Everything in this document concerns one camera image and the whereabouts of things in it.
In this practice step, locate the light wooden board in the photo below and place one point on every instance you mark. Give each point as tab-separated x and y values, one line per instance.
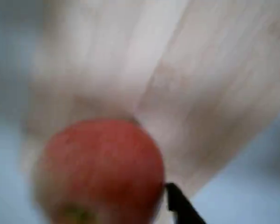
200	93

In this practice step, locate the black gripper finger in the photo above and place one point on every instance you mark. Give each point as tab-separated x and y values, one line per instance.
182	205

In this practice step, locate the red yellow apple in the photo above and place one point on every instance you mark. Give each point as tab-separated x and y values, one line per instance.
102	168

